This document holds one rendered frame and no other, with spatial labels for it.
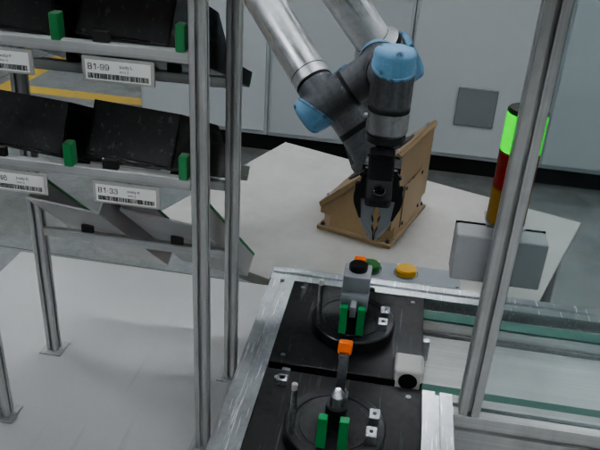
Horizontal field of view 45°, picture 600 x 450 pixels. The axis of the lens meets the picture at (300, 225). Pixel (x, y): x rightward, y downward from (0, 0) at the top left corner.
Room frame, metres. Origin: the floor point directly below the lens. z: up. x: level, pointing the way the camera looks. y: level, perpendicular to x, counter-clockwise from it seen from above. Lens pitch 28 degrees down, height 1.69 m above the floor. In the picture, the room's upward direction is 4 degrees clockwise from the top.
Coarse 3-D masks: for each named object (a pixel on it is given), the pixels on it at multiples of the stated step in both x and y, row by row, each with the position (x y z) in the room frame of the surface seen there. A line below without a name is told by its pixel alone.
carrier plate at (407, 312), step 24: (312, 288) 1.11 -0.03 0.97; (336, 288) 1.11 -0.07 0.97; (288, 312) 1.03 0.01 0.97; (408, 312) 1.05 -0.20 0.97; (288, 336) 0.96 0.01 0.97; (312, 336) 0.96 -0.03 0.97; (408, 336) 0.98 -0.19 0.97; (288, 360) 0.90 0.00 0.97; (312, 360) 0.90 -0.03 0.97; (336, 360) 0.90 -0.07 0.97; (360, 360) 0.91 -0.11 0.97; (384, 360) 0.91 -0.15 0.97; (384, 384) 0.87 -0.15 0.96
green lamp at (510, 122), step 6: (510, 114) 0.85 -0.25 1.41; (510, 120) 0.84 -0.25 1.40; (516, 120) 0.84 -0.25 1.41; (504, 126) 0.85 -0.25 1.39; (510, 126) 0.84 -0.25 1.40; (504, 132) 0.85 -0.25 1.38; (510, 132) 0.84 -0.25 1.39; (504, 138) 0.85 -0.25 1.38; (510, 138) 0.84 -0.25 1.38; (504, 144) 0.84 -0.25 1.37; (510, 144) 0.84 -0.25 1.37; (504, 150) 0.84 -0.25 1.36
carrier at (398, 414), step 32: (288, 384) 0.84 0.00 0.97; (320, 384) 0.84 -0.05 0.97; (352, 384) 0.85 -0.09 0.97; (256, 416) 0.77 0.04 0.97; (288, 416) 0.75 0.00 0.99; (320, 416) 0.70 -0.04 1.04; (352, 416) 0.76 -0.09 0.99; (384, 416) 0.78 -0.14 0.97; (416, 416) 0.79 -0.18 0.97; (256, 448) 0.71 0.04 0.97; (288, 448) 0.71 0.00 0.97; (320, 448) 0.70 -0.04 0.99; (352, 448) 0.70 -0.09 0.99; (384, 448) 0.72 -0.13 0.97; (416, 448) 0.73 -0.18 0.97
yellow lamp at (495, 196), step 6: (492, 186) 0.86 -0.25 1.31; (492, 192) 0.85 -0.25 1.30; (498, 192) 0.84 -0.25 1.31; (492, 198) 0.85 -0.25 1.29; (498, 198) 0.84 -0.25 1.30; (492, 204) 0.84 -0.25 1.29; (498, 204) 0.84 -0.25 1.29; (492, 210) 0.84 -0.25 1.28; (486, 216) 0.86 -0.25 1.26; (492, 216) 0.84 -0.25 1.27; (492, 222) 0.84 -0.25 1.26
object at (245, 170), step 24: (96, 120) 0.90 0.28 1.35; (120, 120) 0.89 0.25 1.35; (144, 120) 0.89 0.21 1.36; (168, 120) 0.88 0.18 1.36; (96, 144) 0.89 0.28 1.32; (120, 144) 0.88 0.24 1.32; (144, 144) 0.87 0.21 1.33; (168, 144) 0.86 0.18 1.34; (216, 144) 0.97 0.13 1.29; (168, 168) 0.85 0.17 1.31; (216, 168) 0.97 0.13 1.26
